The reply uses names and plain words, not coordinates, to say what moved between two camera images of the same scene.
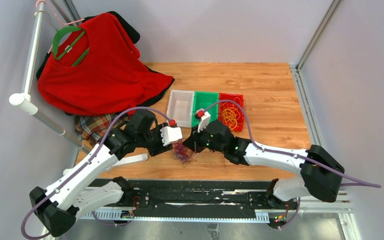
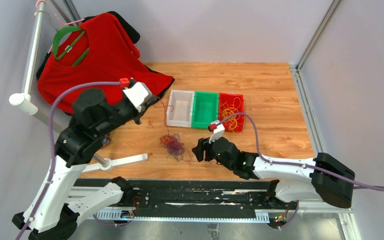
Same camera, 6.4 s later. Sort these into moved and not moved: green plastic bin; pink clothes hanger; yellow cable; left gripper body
Moved: left gripper body
Not moved: green plastic bin; pink clothes hanger; yellow cable
